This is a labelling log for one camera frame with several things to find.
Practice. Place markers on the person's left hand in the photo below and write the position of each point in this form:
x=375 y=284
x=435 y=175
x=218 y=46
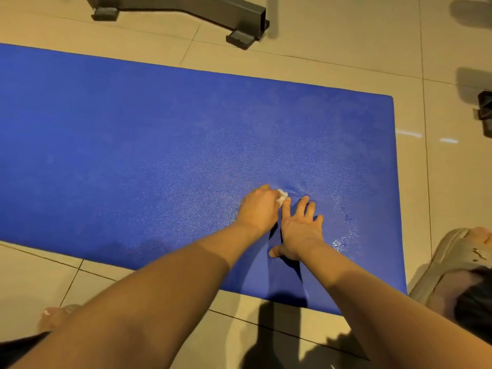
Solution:
x=256 y=211

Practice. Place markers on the person's right hand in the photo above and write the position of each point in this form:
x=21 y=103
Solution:
x=301 y=236

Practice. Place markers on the person's right little finger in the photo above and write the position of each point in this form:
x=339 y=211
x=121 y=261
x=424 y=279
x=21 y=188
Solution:
x=318 y=220

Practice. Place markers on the person's right thumb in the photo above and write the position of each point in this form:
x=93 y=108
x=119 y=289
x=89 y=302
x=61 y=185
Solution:
x=276 y=251

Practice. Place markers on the person's right middle finger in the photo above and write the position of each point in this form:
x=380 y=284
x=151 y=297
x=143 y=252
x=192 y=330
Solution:
x=302 y=206

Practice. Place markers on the person's left fingers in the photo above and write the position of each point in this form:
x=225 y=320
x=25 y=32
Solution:
x=273 y=196

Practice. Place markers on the white tissue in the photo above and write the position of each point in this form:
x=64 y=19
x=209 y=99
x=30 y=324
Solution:
x=281 y=197

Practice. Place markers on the blue exercise mat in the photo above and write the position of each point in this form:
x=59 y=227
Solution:
x=153 y=149

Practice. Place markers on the person's right forearm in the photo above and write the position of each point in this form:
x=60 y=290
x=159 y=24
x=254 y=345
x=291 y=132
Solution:
x=384 y=315

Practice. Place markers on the person's left forearm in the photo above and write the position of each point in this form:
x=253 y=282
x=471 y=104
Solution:
x=153 y=303

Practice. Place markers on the beige slipper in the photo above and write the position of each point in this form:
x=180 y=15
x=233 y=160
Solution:
x=442 y=265

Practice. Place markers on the person's right foot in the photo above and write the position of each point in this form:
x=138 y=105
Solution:
x=482 y=236

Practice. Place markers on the person's foot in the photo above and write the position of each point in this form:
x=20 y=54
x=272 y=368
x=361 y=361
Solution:
x=57 y=315
x=482 y=236

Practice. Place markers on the black equipment foot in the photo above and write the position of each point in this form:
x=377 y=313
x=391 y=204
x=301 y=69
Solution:
x=486 y=111

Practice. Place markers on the person's left foot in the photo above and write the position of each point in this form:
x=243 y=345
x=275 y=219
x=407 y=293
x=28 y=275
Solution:
x=57 y=315

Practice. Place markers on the black shorts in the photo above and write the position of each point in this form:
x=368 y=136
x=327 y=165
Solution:
x=19 y=347

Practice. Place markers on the black rubber frame foot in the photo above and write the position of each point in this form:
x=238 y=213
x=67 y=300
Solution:
x=103 y=13
x=246 y=37

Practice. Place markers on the dark grey metal frame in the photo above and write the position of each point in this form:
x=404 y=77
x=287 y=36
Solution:
x=200 y=5

